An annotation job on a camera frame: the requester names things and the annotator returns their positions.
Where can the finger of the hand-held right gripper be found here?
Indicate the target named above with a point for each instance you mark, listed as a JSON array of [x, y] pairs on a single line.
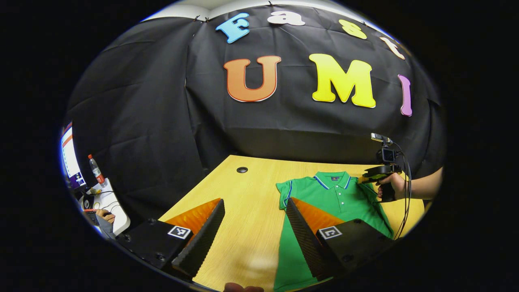
[[369, 177]]

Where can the clear plastic water bottle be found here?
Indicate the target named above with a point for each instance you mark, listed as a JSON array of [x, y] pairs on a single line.
[[96, 172]]

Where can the black keyboard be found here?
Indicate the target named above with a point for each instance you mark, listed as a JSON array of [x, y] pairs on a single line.
[[91, 217]]

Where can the white desk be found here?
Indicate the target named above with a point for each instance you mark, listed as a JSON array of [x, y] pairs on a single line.
[[117, 209]]

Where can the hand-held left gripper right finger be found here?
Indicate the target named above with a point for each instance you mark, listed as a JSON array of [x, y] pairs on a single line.
[[308, 243]]

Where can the green T-shirt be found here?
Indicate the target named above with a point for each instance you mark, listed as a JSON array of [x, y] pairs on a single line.
[[336, 194]]

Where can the black table grommet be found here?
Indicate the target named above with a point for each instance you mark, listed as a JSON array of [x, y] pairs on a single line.
[[242, 169]]

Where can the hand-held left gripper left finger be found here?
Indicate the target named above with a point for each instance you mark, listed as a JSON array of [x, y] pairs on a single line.
[[202, 243]]

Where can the computer monitor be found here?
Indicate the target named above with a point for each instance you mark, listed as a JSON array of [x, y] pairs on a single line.
[[69, 156]]

